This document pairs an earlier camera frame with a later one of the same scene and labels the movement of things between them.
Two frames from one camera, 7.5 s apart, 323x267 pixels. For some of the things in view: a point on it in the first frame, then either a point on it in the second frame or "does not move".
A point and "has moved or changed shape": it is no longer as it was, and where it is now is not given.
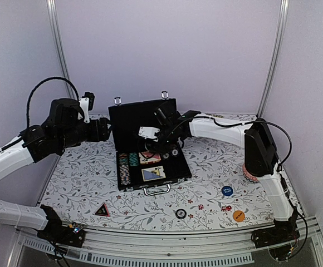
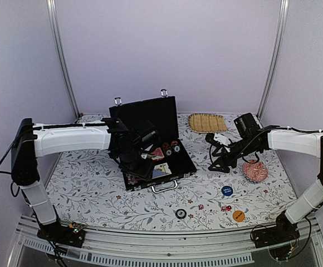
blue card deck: [152, 173] has moved or changed shape
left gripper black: [104, 134] → [145, 172]
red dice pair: [226, 208] does not move
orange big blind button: [238, 216] does not move
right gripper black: [158, 149] → [221, 161]
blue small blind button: [227, 191] does not move
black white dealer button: [181, 213] does not move
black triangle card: [102, 211] → [133, 179]
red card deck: [148, 157] has moved or changed shape
